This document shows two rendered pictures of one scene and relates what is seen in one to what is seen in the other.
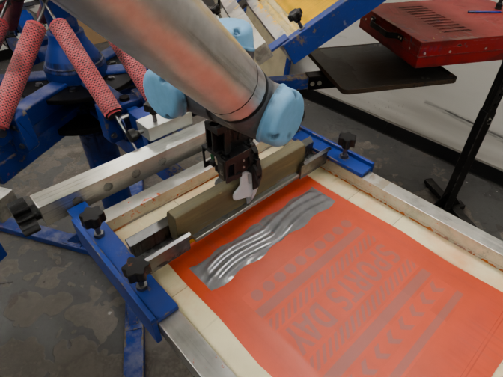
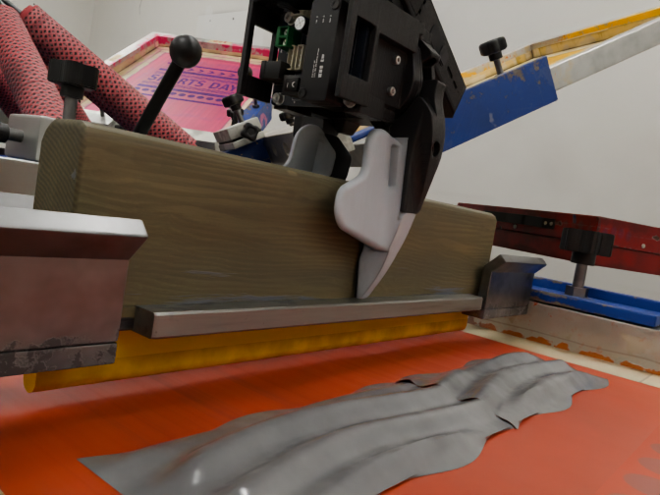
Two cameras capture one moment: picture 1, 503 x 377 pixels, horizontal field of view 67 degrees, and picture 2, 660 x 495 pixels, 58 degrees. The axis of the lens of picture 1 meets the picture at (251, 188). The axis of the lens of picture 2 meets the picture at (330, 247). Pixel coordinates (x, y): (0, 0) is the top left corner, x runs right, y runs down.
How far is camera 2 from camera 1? 0.57 m
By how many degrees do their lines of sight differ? 37
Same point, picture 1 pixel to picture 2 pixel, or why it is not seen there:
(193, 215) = (174, 181)
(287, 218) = (498, 379)
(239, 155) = (396, 15)
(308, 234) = (601, 426)
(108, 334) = not seen: outside the picture
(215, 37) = not seen: outside the picture
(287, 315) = not seen: outside the picture
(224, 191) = (303, 177)
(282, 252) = (550, 458)
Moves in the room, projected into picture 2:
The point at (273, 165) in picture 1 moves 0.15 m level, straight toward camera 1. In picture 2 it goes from (435, 212) to (527, 221)
